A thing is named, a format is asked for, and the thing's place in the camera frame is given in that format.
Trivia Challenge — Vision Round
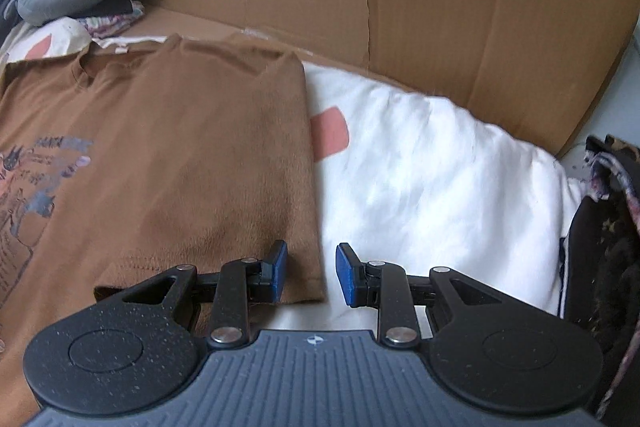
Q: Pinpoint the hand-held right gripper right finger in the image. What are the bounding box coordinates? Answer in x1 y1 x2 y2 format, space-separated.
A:
336 243 561 349

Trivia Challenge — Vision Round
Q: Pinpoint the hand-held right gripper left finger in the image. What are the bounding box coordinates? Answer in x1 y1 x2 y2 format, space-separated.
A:
95 241 288 349

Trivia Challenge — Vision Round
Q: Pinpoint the brown printed t-shirt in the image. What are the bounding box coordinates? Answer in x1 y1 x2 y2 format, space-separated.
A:
0 34 327 427

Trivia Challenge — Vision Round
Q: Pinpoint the cartoon printed white bedsheet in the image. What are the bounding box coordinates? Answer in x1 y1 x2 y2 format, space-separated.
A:
0 17 586 343

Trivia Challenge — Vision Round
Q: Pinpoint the black garment pile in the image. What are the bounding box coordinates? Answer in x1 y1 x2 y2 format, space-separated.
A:
557 134 640 423

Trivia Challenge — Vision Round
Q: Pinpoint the floral patterned cloth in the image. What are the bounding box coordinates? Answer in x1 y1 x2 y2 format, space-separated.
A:
80 2 147 40

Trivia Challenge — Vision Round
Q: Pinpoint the black folded cloth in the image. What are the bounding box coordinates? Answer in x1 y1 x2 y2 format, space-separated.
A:
65 0 134 20

